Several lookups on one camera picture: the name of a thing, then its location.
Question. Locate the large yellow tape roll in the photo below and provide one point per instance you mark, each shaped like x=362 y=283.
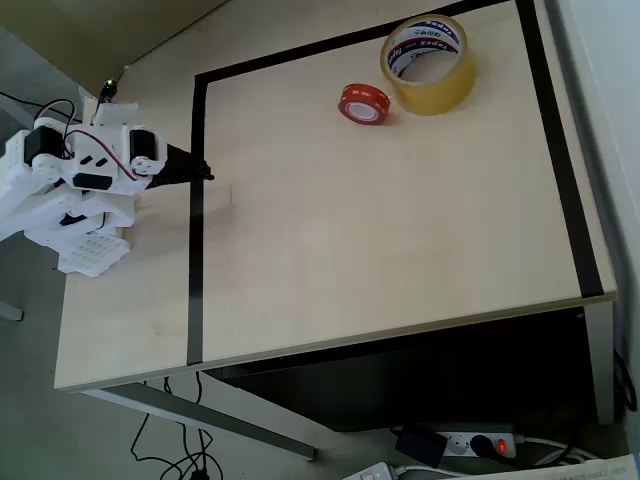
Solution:
x=440 y=90

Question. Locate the white furniture leg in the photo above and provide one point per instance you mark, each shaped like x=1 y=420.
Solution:
x=9 y=310

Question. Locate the small black module green light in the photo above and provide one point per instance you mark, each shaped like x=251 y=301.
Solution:
x=108 y=90

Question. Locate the white power strip red switch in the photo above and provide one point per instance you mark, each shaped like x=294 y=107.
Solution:
x=495 y=442

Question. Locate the red tape roll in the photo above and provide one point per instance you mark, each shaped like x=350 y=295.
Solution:
x=364 y=104

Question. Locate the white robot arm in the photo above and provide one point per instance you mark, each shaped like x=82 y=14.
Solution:
x=30 y=215

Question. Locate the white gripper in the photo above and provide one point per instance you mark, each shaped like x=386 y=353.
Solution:
x=148 y=159

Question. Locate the black round plug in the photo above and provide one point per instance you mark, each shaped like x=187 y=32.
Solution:
x=481 y=445

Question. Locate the grey table leg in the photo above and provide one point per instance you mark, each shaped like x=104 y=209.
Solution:
x=602 y=365

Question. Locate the black power adapter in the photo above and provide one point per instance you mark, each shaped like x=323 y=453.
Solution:
x=420 y=445

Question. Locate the grey table frame beam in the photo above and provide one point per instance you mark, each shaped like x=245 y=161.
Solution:
x=210 y=417

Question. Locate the brown cardboard box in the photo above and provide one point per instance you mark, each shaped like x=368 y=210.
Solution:
x=75 y=30

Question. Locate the printed paper sheet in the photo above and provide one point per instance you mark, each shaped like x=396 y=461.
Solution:
x=575 y=470

